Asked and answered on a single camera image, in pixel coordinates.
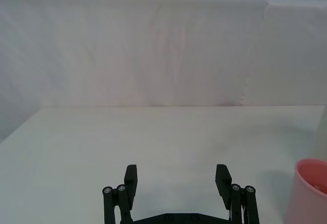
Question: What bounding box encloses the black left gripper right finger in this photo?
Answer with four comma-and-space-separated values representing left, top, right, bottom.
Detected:
215, 164, 260, 224

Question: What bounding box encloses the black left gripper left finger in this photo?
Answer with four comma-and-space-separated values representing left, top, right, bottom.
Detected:
102, 164, 139, 224

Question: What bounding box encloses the white table cloth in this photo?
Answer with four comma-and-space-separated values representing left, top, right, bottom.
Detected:
0, 105, 327, 224

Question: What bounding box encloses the pink plastic cup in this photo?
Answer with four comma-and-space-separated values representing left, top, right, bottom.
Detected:
287, 158, 327, 224

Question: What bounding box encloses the white curtain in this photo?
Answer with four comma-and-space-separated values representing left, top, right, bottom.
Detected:
0, 0, 327, 143

